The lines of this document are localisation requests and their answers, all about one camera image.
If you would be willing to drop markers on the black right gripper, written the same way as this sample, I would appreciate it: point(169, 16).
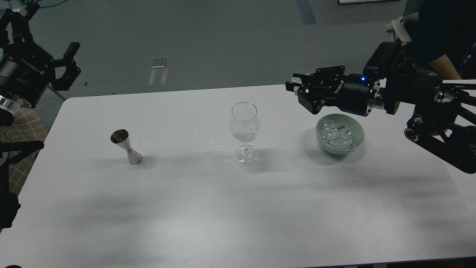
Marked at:
point(349, 93)

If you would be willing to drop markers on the green bowl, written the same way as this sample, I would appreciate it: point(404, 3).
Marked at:
point(349, 122)

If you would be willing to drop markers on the clear wine glass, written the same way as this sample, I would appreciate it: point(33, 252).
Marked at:
point(244, 127)

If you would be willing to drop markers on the grey office chair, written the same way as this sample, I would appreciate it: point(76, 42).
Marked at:
point(403, 29)

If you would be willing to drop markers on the person in teal shirt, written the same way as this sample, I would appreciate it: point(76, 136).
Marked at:
point(444, 39)

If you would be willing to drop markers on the steel cocktail jigger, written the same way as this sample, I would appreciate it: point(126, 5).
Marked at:
point(121, 138)

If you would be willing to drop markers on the clear ice cubes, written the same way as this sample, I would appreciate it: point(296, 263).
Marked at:
point(337, 136)

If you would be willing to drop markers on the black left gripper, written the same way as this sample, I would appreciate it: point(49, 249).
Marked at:
point(26, 68)

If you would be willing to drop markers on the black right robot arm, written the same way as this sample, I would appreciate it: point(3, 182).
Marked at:
point(440, 124)

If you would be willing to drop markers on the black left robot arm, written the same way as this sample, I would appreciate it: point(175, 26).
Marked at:
point(14, 152)

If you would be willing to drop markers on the beige checkered cloth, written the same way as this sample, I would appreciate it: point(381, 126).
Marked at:
point(27, 126)

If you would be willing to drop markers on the silver floor plate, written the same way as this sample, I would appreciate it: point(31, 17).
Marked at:
point(159, 63)

